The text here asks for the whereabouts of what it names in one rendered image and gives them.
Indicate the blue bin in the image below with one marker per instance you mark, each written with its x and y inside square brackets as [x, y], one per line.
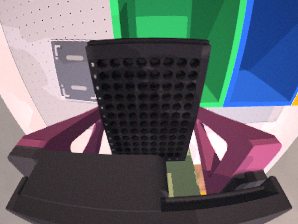
[268, 63]

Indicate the yellow open-top bin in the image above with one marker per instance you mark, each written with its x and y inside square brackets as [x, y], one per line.
[295, 102]

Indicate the black well plate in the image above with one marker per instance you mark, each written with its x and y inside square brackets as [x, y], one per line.
[159, 129]

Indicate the green bin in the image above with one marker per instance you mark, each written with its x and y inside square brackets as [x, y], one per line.
[219, 21]

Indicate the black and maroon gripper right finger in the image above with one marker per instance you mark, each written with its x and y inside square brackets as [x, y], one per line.
[248, 149]

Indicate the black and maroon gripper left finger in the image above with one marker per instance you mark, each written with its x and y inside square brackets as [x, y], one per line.
[59, 136]

